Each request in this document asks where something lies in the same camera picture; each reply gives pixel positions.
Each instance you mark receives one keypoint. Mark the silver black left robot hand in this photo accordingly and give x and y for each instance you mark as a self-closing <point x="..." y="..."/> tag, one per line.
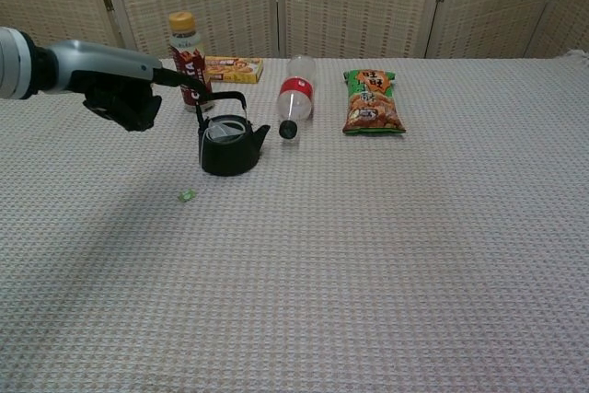
<point x="101" y="66"/>

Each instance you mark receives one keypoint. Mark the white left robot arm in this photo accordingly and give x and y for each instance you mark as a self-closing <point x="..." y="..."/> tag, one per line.
<point x="14" y="61"/>

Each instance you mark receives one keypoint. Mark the black teapot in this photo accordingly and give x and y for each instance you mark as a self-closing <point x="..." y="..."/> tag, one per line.
<point x="230" y="158"/>

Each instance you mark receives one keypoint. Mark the green snack bag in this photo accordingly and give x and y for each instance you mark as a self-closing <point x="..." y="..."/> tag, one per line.
<point x="373" y="107"/>

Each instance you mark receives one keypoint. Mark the Costa coffee bottle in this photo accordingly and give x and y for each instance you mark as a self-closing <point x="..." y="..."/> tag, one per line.
<point x="184" y="43"/>

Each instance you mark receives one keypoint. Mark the yellow curry box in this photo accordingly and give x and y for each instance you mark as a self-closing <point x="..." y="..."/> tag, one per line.
<point x="234" y="70"/>

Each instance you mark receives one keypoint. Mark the clear red-label plastic bottle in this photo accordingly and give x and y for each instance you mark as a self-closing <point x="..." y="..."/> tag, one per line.
<point x="296" y="94"/>

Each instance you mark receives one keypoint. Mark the woven folding screen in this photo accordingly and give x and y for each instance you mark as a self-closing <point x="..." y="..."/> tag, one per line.
<point x="359" y="2"/>

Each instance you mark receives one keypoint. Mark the beige woven tablecloth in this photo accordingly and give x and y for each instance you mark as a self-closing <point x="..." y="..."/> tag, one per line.
<point x="368" y="250"/>

